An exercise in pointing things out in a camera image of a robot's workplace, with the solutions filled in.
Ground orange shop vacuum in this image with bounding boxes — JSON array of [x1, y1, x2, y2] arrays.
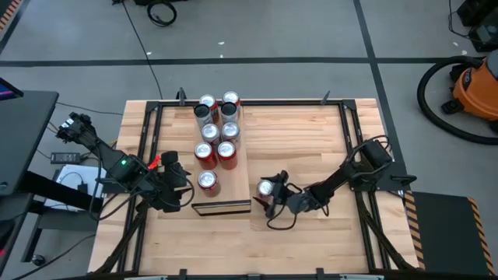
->
[[441, 49, 498, 133], [416, 55, 498, 146]]

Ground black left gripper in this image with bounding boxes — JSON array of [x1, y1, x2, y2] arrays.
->
[[152, 150, 191, 214]]

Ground black metal shelf wooden board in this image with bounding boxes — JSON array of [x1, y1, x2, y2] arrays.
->
[[190, 103, 253, 218]]

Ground black desk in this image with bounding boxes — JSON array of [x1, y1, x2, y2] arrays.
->
[[0, 90, 105, 265]]

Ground black equipment case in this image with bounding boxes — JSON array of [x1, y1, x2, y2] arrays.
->
[[455, 0, 498, 54]]

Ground red Coke Zero can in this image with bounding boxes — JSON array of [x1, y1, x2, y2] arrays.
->
[[194, 142, 218, 171]]

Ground black table frame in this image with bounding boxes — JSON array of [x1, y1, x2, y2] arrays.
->
[[88, 99, 420, 280]]

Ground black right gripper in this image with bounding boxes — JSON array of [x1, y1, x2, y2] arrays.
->
[[251, 170, 292, 219]]

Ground white paper sheet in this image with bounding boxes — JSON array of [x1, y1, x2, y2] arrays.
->
[[44, 163, 109, 213]]

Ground desk monitor screen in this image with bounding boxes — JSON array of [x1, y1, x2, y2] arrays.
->
[[0, 76, 23, 101]]

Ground long black floor cable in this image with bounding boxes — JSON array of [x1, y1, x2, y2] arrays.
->
[[111, 0, 164, 100]]

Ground orange Fanta can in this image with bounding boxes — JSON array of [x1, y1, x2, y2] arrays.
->
[[222, 90, 242, 108], [198, 93, 220, 124]]

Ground coiled black cable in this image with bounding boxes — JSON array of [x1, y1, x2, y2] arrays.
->
[[146, 0, 179, 28]]

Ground black mat hazard stripes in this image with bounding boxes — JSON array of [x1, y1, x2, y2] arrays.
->
[[403, 189, 498, 278], [0, 0, 21, 31]]

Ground silver Diet Coke can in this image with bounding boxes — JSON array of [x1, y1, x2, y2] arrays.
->
[[201, 123, 222, 147]]

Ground black power brick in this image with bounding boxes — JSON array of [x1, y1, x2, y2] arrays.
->
[[50, 152, 82, 165]]

